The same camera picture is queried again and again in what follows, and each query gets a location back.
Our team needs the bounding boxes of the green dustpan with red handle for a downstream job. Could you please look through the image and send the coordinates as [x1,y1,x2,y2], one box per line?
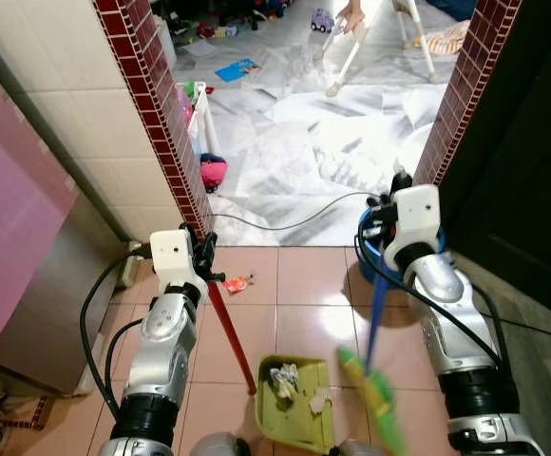
[203,275,339,455]

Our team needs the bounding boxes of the green broom with blue handle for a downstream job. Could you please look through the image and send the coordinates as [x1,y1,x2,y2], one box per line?
[337,171,412,456]

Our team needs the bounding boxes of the red snack wrapper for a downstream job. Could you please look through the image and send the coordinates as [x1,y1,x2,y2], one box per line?
[222,274,257,295]

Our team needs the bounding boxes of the blue plastic bucket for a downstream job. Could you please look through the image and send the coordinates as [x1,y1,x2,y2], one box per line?
[355,220,448,283]

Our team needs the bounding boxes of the white plastic rack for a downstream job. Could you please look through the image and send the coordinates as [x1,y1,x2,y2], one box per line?
[182,80,212,159]

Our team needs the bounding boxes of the large crumpled white paper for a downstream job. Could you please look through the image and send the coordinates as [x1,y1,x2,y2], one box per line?
[269,363,301,401]

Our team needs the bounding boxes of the grey metal cabinet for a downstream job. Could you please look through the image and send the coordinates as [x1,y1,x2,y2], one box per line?
[0,190,132,396]

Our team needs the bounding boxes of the white chair legs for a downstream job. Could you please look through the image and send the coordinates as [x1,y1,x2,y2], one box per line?
[326,0,439,98]

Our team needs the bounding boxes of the dark wooden door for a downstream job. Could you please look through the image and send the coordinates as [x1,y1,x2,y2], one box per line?
[437,0,551,326]

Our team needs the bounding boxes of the blue picture book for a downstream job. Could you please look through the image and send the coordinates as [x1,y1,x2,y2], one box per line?
[215,58,263,85]

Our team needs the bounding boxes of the grey left robot knee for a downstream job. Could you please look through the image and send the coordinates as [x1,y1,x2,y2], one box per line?
[189,431,254,456]

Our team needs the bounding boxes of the grey robot knee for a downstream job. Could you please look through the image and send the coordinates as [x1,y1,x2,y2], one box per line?
[189,431,254,456]
[336,438,383,456]

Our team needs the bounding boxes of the orange patterned cloth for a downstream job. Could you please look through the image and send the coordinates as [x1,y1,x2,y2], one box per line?
[417,23,472,59]

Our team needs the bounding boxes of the pink cabinet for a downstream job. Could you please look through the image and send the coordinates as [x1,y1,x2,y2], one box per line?
[0,70,79,371]

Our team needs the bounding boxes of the small toy car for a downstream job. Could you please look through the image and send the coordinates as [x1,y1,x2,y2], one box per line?
[310,9,336,34]

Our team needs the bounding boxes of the person's bare foot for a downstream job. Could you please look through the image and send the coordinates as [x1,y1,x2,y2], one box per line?
[336,0,368,35]

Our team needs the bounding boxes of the grey right robot knee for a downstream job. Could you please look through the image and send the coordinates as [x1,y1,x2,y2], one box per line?
[336,438,383,456]

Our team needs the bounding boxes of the woven straw mat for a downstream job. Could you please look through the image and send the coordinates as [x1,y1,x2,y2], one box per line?
[0,384,50,449]

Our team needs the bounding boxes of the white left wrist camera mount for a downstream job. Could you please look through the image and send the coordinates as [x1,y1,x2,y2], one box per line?
[149,227,197,292]

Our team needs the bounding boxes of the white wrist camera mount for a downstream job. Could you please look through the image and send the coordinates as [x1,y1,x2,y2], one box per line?
[149,227,197,292]
[391,184,444,254]

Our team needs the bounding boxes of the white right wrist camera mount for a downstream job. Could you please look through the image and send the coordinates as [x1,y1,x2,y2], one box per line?
[391,184,444,254]

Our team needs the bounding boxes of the black floor cable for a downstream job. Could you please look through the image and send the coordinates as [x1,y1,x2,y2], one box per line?
[209,191,383,234]

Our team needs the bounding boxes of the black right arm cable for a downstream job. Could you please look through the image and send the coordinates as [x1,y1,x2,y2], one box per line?
[353,220,506,370]

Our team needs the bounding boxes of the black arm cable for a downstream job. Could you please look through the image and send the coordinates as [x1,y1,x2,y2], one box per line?
[78,248,155,421]
[353,220,506,370]

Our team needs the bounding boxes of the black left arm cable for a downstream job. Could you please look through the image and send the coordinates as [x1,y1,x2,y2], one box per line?
[78,248,155,421]

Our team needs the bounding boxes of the thin black floor wire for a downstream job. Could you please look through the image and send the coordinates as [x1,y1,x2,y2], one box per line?
[496,312,551,349]

